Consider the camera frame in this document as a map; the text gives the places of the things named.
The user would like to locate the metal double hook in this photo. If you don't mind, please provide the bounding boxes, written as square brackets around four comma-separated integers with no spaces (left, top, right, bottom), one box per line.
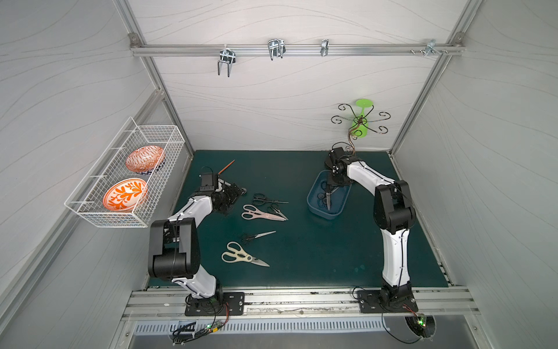
[217,48,236,77]
[267,39,286,60]

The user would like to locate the aluminium top rail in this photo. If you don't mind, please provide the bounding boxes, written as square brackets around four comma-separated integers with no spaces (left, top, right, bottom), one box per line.
[130,40,466,58]

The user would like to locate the blue plastic storage box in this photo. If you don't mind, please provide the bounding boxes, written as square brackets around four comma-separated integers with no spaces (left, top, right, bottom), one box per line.
[307,170,352,220]

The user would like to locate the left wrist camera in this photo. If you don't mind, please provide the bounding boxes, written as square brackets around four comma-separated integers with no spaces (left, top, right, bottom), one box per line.
[199,172,219,196]

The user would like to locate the pink kitchen scissors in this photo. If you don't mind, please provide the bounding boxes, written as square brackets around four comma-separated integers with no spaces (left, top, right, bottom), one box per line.
[241,204,286,222]

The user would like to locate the metal single hook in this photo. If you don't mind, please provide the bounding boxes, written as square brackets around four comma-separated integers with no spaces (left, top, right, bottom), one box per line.
[320,39,329,57]

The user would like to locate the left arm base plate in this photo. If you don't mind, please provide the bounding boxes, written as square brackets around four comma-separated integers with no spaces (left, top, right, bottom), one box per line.
[184,292,246,317]

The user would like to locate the white wire basket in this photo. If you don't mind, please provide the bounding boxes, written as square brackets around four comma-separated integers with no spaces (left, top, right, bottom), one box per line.
[65,118,185,228]

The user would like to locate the cream kitchen scissors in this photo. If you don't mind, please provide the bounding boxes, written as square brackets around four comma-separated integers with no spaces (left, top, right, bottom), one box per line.
[221,241,270,268]

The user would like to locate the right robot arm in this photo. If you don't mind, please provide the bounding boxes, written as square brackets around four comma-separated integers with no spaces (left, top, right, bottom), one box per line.
[325,147,416,308]

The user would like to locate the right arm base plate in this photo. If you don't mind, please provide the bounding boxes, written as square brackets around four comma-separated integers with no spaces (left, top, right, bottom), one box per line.
[355,289,419,314]

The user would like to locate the large black handled scissors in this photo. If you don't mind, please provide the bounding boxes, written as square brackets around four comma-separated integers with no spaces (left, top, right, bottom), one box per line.
[252,193,289,206]

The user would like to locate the small black scissors front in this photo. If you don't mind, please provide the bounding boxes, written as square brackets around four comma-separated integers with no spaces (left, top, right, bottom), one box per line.
[242,231,276,243]

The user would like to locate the copper hook stand rod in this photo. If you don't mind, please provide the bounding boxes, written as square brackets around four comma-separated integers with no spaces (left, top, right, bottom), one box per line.
[330,99,392,156]

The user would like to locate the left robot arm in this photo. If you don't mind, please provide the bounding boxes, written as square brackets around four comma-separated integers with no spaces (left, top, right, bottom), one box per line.
[148,179,247,299]

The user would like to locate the orange wooden spoon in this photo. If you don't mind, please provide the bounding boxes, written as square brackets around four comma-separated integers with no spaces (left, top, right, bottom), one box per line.
[218,159,235,175]

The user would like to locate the metal double hook left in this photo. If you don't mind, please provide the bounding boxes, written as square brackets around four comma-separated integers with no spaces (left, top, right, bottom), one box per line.
[217,48,236,77]

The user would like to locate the metal double hook middle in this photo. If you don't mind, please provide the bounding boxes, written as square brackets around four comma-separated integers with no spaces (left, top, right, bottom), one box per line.
[267,39,286,60]

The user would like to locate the orange patterned bowl front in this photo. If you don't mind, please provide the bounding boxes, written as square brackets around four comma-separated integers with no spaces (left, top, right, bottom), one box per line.
[103,177,148,212]

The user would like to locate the black scissors silver blades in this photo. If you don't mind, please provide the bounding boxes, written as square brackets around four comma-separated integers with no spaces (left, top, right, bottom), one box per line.
[318,181,339,211]

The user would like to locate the small black scissors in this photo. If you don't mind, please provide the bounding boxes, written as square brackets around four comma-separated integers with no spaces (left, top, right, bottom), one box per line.
[267,204,288,220]
[242,231,276,243]

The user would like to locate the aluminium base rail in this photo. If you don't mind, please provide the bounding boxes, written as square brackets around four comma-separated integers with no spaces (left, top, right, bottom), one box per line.
[121,286,481,320]

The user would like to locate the metal hook right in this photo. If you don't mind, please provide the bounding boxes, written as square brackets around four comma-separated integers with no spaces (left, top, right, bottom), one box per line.
[409,39,449,57]

